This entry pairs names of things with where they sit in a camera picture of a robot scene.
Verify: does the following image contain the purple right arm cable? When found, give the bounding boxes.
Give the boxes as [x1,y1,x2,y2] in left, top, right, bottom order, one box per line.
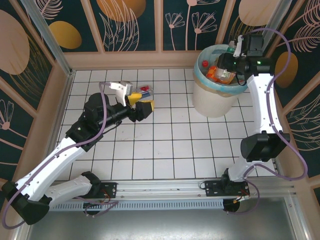
[226,27,308,216]

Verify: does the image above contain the grey slotted cable duct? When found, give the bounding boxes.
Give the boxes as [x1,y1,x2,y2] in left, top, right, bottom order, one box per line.
[48,199,225,212]

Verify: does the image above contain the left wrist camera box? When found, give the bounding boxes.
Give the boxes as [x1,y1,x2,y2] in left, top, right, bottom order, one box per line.
[109,80,133,107]

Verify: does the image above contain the clear bottle orange NFC label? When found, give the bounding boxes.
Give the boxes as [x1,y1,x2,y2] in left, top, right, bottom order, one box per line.
[205,65,221,80]

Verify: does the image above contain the blue-capped water bottle red flower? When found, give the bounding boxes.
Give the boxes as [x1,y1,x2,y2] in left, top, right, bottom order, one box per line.
[136,84,154,97]

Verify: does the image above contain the aluminium mounting rail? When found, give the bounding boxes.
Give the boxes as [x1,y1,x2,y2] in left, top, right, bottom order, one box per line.
[23,176,298,201]

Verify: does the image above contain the bin with blue liner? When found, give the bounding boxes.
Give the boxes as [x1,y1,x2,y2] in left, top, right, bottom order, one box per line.
[193,43,251,98]

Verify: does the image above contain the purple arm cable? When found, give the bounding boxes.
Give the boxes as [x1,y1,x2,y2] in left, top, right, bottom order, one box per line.
[2,81,121,230]
[226,27,308,216]

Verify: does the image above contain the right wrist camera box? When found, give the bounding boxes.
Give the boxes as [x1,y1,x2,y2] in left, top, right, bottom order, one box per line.
[232,34,247,59]

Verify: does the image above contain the grey metal sheet panel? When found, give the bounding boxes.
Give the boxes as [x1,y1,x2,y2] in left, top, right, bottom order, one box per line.
[14,197,308,240]

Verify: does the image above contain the red black power wires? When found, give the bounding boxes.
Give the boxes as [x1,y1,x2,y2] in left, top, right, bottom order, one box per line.
[232,189,251,204]
[83,191,112,208]

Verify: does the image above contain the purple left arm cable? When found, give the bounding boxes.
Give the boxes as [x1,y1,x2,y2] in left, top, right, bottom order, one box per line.
[2,81,121,230]

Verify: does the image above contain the white ribbed waste bin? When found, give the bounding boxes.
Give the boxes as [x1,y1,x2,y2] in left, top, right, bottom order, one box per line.
[191,43,251,118]

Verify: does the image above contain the aluminium frame post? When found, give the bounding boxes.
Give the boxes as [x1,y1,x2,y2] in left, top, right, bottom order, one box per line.
[19,0,76,77]
[252,0,288,60]

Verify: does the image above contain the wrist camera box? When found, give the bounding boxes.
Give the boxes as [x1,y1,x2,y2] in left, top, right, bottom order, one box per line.
[232,34,247,59]
[109,80,133,107]

